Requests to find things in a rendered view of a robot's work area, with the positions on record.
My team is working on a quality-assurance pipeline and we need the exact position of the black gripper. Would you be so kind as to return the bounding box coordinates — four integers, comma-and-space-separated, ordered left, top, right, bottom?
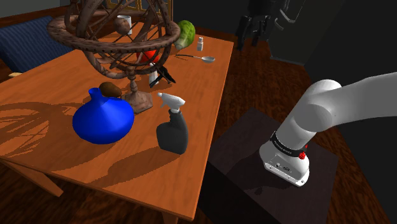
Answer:
235, 0, 273, 51

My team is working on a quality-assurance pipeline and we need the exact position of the silver spoon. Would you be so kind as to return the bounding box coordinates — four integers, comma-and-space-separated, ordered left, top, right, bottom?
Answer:
175, 53, 216, 64

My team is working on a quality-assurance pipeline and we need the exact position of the dark refrigerator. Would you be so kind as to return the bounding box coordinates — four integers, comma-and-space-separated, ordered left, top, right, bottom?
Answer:
268, 0, 345, 67

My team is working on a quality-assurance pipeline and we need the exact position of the green lettuce head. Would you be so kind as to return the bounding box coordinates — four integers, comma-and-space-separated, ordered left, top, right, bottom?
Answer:
173, 20, 197, 51

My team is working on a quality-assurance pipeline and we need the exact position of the orange wooden table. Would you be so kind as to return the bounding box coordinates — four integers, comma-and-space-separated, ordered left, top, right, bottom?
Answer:
0, 18, 235, 224

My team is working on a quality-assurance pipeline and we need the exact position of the red tomato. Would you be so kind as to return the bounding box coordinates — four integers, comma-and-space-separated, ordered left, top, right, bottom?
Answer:
136, 49, 160, 64

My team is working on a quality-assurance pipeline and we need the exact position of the dark robot stand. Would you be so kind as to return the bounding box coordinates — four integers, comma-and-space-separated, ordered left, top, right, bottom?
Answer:
197, 106, 340, 224

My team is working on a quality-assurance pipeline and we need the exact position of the white cup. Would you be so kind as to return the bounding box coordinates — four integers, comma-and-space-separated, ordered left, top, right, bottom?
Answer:
116, 14, 133, 36

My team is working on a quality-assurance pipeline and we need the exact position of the black spray bottle white nozzle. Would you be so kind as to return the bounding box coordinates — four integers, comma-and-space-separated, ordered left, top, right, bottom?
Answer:
156, 92, 190, 155

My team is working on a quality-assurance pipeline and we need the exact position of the brown wooden armillary sphere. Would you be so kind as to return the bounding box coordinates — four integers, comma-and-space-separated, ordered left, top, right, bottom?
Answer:
46, 0, 181, 115

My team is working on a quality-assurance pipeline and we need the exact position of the brown potato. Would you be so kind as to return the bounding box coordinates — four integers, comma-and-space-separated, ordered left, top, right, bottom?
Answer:
98, 81, 123, 99

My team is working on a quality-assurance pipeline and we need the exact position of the blue round vase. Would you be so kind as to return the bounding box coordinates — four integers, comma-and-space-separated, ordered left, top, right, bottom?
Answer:
72, 87, 136, 145

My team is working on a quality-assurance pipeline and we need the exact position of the blue striped sofa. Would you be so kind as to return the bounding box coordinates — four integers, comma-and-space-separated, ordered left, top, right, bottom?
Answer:
0, 16, 73, 78

